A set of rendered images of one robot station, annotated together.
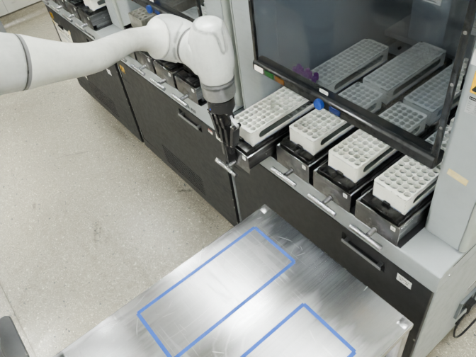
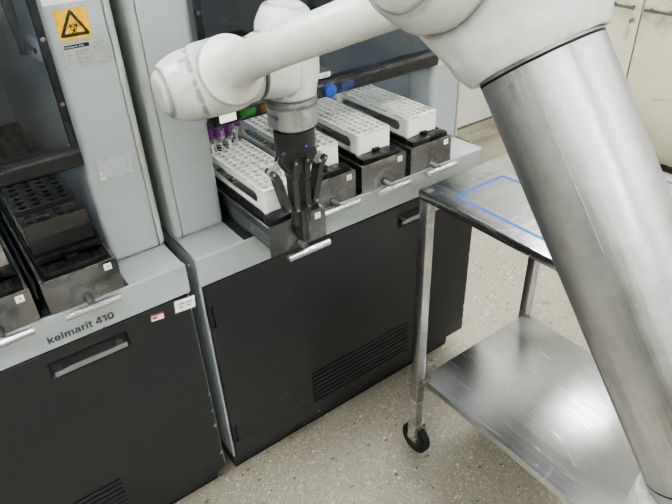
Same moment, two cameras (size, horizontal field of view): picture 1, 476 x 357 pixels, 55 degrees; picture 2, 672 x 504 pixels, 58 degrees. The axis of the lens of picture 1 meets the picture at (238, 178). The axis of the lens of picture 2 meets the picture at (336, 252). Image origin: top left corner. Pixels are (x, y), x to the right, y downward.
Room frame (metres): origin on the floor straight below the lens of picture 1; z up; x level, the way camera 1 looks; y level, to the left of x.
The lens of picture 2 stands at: (1.01, 1.03, 1.41)
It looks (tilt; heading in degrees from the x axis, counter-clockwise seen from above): 34 degrees down; 267
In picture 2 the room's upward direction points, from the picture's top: 3 degrees counter-clockwise
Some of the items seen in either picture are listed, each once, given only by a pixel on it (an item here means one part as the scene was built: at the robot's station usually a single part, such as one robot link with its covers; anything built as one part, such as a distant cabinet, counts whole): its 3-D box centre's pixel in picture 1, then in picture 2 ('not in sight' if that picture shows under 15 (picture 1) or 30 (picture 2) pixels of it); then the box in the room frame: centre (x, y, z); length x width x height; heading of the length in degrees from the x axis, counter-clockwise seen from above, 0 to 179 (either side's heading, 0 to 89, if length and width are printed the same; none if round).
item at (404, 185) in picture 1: (425, 168); (383, 110); (0.79, -0.48, 0.83); 0.30 x 0.10 x 0.06; 122
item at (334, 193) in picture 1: (406, 132); (308, 129); (1.00, -0.52, 0.78); 0.73 x 0.14 x 0.09; 122
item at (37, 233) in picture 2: not in sight; (58, 229); (1.47, 0.06, 0.85); 0.12 x 0.02 x 0.06; 32
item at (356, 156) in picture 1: (377, 141); (337, 125); (0.92, -0.40, 0.83); 0.30 x 0.10 x 0.06; 122
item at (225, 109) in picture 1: (222, 108); (295, 149); (1.03, 0.01, 0.96); 0.08 x 0.07 x 0.09; 32
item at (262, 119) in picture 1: (278, 111); (249, 173); (1.13, -0.16, 0.83); 0.30 x 0.10 x 0.06; 122
